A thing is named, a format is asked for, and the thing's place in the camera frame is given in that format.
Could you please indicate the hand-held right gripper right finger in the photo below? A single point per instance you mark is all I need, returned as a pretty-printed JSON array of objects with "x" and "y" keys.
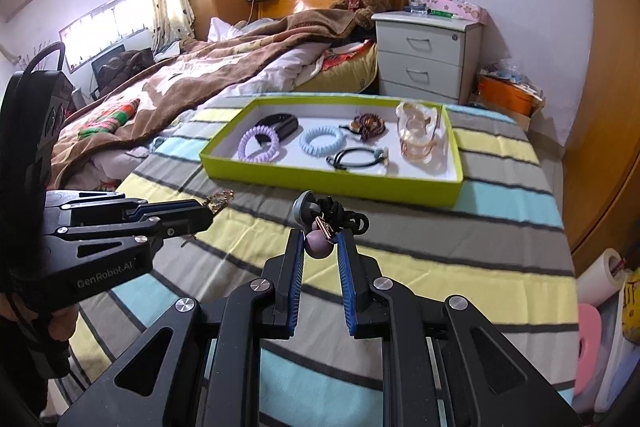
[{"x": 347, "y": 287}]

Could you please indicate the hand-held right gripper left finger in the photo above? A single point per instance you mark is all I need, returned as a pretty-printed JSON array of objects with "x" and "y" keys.
[{"x": 295, "y": 287}]

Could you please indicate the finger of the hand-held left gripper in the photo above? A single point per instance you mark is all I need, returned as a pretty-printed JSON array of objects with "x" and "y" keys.
[
  {"x": 100, "y": 206},
  {"x": 180, "y": 222}
]

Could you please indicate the brown leopard hair clip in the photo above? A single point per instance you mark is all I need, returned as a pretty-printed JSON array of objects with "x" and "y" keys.
[{"x": 222, "y": 198}]

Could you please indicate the green tray box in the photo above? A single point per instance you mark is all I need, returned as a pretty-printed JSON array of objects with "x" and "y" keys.
[{"x": 305, "y": 164}]

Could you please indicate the person's left hand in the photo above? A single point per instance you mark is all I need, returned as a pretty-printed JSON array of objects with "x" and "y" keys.
[{"x": 62, "y": 324}]

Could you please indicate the red green plaid cloth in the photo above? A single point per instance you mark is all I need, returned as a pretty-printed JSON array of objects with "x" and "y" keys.
[{"x": 110, "y": 119}]

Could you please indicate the striped bedsheet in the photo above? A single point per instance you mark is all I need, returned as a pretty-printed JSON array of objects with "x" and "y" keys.
[{"x": 450, "y": 257}]

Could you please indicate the black chair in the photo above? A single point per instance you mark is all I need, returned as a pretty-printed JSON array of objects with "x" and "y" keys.
[{"x": 120, "y": 67}]

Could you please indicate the window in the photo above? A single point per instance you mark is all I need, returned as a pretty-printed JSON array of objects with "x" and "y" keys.
[{"x": 100, "y": 24}]

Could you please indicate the black wristband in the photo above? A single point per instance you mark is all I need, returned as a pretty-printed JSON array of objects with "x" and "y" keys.
[{"x": 282, "y": 123}]

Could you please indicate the brown blanket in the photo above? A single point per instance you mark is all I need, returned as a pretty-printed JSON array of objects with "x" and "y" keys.
[{"x": 210, "y": 67}]

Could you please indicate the red yellow patterned quilt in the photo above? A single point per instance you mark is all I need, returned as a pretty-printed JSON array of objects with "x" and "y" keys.
[{"x": 345, "y": 67}]

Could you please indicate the white nightstand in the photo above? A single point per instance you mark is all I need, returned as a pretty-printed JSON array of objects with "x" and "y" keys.
[{"x": 425, "y": 57}]

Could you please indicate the orange box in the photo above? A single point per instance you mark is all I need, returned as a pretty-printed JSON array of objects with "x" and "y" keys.
[{"x": 505, "y": 99}]

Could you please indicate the white tape roll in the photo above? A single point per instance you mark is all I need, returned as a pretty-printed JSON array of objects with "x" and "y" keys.
[{"x": 600, "y": 279}]

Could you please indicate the pink flowered box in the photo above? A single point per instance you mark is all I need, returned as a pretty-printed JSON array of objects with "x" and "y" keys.
[{"x": 462, "y": 9}]

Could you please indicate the wooden wardrobe door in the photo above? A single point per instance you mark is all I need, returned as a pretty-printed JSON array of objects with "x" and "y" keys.
[{"x": 610, "y": 107}]

